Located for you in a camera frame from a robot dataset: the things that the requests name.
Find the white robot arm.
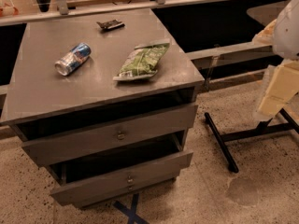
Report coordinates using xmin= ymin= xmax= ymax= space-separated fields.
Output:
xmin=252 ymin=0 xmax=299 ymax=121

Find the green jalapeno chip bag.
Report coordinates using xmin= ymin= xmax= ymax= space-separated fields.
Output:
xmin=113 ymin=41 xmax=170 ymax=81

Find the blue silver soda can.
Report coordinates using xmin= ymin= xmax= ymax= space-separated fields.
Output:
xmin=54 ymin=43 xmax=92 ymax=76

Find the black metal table stand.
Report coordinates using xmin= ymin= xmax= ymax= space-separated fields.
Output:
xmin=204 ymin=109 xmax=299 ymax=173

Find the grey drawer cabinet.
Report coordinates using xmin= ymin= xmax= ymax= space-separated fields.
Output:
xmin=0 ymin=8 xmax=206 ymax=210

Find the lower grey drawer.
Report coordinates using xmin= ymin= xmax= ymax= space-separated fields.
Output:
xmin=50 ymin=150 xmax=193 ymax=208

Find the grey drawer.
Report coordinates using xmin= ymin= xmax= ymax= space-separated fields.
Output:
xmin=50 ymin=150 xmax=193 ymax=208
xmin=22 ymin=103 xmax=197 ymax=166

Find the small dark snack wrapper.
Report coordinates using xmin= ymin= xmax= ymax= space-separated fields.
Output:
xmin=97 ymin=20 xmax=125 ymax=31

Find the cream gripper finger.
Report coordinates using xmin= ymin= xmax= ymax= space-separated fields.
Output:
xmin=256 ymin=60 xmax=299 ymax=118

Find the upper grey drawer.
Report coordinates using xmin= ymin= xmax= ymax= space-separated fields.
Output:
xmin=22 ymin=103 xmax=197 ymax=166

